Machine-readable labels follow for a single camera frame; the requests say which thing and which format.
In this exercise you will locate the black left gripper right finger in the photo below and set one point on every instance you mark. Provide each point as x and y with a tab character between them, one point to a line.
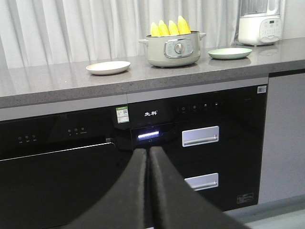
175	205

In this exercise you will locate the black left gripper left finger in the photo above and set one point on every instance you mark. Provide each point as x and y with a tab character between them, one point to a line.
122	207

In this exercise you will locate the grey cabinet door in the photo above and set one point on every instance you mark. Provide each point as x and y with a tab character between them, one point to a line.
283	163

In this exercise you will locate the white blender appliance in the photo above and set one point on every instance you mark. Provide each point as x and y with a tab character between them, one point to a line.
259	22

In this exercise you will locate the green electric cooking pot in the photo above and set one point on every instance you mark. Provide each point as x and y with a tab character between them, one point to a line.
174	50

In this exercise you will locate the light green plate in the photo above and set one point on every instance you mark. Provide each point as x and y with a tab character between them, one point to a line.
229	53

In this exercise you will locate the black drawer sterilizer cabinet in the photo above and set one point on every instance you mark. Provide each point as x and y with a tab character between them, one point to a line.
213	135

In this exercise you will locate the yellow corn cob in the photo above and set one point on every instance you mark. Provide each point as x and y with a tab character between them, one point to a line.
173	28
183	26
155	32
163	29

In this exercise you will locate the white curtain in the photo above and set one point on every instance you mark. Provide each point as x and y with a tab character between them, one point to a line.
41	32

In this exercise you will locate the cream white plate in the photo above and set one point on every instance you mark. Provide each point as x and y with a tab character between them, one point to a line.
107	68

